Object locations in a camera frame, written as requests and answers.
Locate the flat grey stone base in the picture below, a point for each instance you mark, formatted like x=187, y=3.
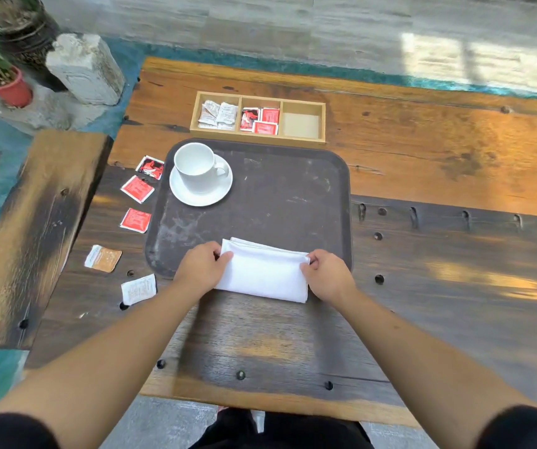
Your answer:
x=48, y=114

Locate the person's left forearm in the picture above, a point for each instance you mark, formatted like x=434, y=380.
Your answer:
x=100, y=374

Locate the person's right forearm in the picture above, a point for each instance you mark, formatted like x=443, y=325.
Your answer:
x=437, y=374

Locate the wooden table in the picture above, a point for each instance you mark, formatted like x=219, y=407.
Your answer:
x=437, y=154

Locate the white saucer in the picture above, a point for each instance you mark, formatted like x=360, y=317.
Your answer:
x=207, y=200

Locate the white cloth napkin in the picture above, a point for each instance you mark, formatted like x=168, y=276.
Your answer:
x=264, y=275

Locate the white teacup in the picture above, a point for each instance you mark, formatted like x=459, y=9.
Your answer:
x=196, y=168

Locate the black trousers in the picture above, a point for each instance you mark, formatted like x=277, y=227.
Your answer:
x=296, y=434

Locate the wooden bench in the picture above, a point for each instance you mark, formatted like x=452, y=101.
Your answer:
x=30, y=238

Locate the wooden compartment box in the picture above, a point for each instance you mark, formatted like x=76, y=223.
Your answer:
x=301, y=125

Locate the black shirt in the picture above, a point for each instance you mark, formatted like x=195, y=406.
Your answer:
x=526, y=430

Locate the person's right hand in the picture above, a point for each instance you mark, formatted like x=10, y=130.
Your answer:
x=329, y=280

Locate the dark brown tray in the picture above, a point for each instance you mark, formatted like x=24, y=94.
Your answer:
x=287, y=196

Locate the carved grey stone block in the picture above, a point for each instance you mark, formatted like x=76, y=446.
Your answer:
x=86, y=70

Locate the person's left hand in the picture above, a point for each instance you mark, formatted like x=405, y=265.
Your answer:
x=200, y=271

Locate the tall plant dark pot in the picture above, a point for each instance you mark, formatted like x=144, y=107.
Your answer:
x=25, y=28

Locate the green plant red pot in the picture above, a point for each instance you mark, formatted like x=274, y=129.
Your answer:
x=13, y=91

